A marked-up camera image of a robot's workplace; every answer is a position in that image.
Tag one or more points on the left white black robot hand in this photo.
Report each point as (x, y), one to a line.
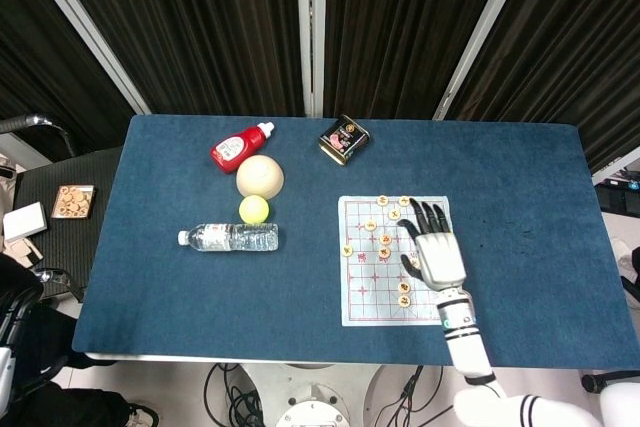
(12, 317)

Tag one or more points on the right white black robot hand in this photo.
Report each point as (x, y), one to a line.
(442, 259)

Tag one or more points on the round wooden chess piece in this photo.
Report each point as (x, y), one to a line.
(384, 253)
(385, 239)
(370, 225)
(383, 200)
(414, 260)
(347, 250)
(404, 201)
(395, 214)
(404, 301)
(404, 288)

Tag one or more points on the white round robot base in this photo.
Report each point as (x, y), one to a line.
(312, 397)

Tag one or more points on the white Chinese chess board sheet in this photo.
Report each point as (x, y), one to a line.
(370, 297)

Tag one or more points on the white cardboard box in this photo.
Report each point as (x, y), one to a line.
(25, 221)

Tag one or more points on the wooden box of chess pieces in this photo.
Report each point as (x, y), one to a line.
(73, 201)

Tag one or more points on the black gold tin can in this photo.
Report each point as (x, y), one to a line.
(344, 139)

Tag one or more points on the black white sneaker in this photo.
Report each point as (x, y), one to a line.
(142, 414)

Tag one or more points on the white shoe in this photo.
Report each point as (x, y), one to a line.
(625, 259)

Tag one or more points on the black electronic device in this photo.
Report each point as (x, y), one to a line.
(619, 196)

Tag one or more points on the yellow tennis ball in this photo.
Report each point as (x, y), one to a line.
(254, 208)

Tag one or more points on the upturned beige wooden bowl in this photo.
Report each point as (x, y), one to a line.
(260, 178)

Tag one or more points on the blue felt table mat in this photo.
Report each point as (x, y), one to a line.
(225, 297)

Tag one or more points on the clear plastic water bottle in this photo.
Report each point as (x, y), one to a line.
(230, 237)

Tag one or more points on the red bottle white cap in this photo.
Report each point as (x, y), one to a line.
(237, 147)

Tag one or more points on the white window frame post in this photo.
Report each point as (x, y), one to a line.
(480, 32)
(310, 29)
(85, 29)

